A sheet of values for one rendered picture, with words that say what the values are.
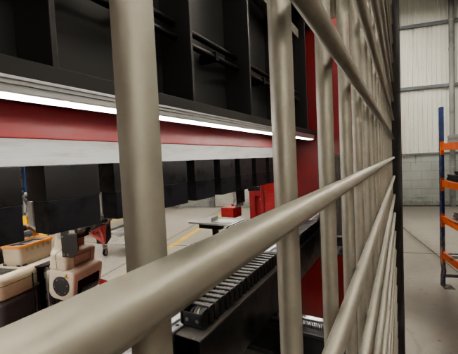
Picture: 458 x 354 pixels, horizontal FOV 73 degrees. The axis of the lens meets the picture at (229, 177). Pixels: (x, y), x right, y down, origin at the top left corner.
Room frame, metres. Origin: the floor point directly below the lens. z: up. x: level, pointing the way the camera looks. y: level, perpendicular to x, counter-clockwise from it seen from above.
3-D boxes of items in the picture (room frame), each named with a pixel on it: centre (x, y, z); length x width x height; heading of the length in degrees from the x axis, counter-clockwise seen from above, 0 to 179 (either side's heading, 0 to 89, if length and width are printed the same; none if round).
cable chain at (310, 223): (1.28, -0.30, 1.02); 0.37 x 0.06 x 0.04; 151
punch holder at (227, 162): (1.51, 0.04, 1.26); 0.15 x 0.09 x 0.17; 151
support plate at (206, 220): (1.73, 0.08, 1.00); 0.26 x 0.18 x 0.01; 61
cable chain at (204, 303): (0.79, -0.02, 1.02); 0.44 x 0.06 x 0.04; 151
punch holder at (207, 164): (1.33, 0.14, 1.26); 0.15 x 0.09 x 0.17; 151
